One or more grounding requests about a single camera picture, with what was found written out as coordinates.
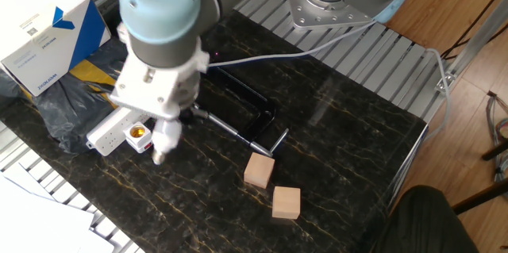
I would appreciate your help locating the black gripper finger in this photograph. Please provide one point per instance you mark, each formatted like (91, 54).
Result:
(187, 114)

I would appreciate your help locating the white light bulb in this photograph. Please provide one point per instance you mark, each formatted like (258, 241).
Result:
(166, 136)

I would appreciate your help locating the white bulb holder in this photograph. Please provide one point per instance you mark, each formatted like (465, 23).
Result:
(139, 138)

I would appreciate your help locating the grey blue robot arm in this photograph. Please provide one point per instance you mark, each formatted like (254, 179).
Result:
(158, 27)

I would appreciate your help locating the black C-clamp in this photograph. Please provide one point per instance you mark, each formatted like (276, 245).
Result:
(264, 116)

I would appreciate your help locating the white power strip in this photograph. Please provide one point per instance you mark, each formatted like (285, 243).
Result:
(109, 134)

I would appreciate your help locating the wooden cube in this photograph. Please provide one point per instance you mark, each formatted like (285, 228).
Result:
(286, 203)
(259, 170)

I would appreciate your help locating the black plastic wrapped package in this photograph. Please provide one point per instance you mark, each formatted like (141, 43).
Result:
(63, 110)

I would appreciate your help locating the white blue cardboard box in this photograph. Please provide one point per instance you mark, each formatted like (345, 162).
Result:
(35, 15)

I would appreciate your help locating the white paper sheets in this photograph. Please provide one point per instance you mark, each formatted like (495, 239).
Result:
(39, 225)

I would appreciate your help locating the dark trousered person leg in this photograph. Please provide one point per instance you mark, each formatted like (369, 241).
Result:
(424, 225)

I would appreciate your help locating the dark wooden stool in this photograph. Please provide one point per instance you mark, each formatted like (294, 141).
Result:
(476, 199)

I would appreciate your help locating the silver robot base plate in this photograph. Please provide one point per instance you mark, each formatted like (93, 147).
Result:
(317, 13)

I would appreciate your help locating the aluminium frame rail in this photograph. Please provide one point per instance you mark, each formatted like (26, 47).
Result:
(472, 39)

